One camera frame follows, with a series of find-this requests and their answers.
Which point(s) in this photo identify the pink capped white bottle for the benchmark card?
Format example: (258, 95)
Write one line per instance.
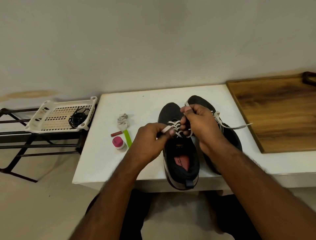
(118, 143)

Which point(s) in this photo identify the dark sneaker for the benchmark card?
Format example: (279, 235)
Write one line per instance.
(200, 101)
(180, 165)

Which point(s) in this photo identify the person's right hand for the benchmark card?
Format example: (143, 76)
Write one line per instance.
(205, 126)

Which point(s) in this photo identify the crumpled white paper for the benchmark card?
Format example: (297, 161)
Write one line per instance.
(122, 120)

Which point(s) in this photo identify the green marker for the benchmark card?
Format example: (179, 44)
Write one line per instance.
(127, 137)

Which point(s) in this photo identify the person's left forearm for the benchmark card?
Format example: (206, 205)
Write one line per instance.
(106, 205)

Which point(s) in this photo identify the white perforated plastic tray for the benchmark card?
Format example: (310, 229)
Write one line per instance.
(52, 117)

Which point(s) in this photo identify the small red stick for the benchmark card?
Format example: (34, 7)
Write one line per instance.
(116, 133)

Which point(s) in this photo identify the wooden board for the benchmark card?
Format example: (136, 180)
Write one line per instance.
(279, 111)

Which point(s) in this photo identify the black metal rack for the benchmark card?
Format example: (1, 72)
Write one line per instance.
(32, 143)

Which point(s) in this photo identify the person's right forearm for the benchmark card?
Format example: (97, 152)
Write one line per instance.
(259, 198)

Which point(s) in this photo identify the grey shoelace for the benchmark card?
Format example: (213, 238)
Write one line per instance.
(232, 126)

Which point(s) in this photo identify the person's left hand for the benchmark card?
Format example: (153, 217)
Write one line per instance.
(145, 143)

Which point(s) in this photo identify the black shoelace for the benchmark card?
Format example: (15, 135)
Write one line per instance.
(82, 111)
(76, 118)

